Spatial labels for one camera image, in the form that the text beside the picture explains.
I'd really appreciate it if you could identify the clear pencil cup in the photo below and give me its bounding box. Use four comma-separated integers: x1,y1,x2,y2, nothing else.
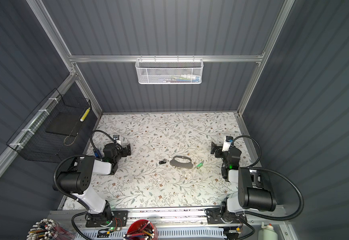
26,219,76,240

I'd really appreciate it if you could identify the black key tag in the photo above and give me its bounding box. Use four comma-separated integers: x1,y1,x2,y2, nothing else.
159,159,167,165

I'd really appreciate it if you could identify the black wire basket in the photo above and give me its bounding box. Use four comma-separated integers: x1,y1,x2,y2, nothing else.
7,89,92,163

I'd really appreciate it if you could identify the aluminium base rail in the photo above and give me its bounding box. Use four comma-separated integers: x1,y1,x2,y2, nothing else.
47,205,286,230

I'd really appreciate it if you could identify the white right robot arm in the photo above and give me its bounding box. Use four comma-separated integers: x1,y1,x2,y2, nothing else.
204,135,304,225

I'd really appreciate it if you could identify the yellow marker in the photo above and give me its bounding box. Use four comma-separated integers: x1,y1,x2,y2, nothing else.
80,107,91,122

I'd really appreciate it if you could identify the red pencil cup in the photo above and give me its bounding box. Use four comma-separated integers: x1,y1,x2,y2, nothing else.
123,220,159,240

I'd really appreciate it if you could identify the white slotted cable duct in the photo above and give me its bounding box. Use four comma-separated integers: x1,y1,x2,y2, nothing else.
82,227,227,240

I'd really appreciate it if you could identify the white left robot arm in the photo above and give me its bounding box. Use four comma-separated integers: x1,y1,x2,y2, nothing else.
53,130,132,231

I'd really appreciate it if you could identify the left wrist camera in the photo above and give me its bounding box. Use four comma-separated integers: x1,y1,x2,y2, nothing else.
113,135,122,145

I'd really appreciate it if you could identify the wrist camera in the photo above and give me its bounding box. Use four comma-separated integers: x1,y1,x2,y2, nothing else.
222,136,233,152
113,135,122,145

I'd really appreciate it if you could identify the green key tag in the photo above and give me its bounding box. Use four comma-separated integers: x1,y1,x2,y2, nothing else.
196,161,204,169

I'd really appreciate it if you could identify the white mesh basket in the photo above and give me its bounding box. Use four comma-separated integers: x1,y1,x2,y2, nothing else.
135,58,204,85

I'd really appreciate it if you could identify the black foam pad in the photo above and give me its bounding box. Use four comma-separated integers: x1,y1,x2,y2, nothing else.
46,113,84,137

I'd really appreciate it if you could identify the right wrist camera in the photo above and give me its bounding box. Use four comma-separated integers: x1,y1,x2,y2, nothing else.
222,136,233,152

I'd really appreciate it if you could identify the white glue bottle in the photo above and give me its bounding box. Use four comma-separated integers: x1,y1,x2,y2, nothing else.
257,222,278,240

